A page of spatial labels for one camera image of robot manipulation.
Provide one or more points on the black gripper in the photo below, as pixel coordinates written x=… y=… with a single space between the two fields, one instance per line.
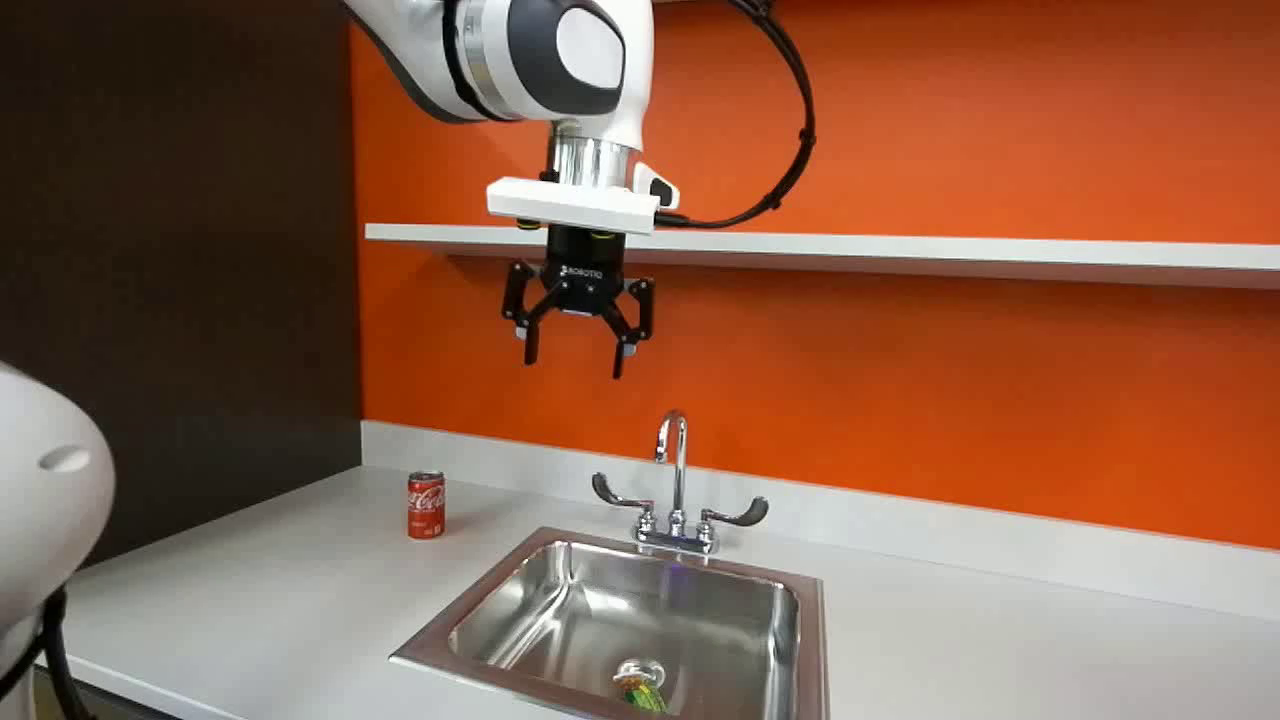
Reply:
x=580 y=275

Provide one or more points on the green chocolate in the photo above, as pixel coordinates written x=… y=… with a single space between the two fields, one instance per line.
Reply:
x=646 y=699

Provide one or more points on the stainless steel sink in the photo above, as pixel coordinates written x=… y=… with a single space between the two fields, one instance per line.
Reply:
x=562 y=623

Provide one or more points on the round sink drain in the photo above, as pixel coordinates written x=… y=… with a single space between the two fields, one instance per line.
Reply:
x=638 y=669

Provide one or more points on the red soda can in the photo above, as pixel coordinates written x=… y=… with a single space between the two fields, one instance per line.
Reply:
x=424 y=504

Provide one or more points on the white wall shelf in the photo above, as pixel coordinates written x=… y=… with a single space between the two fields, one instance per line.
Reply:
x=932 y=249

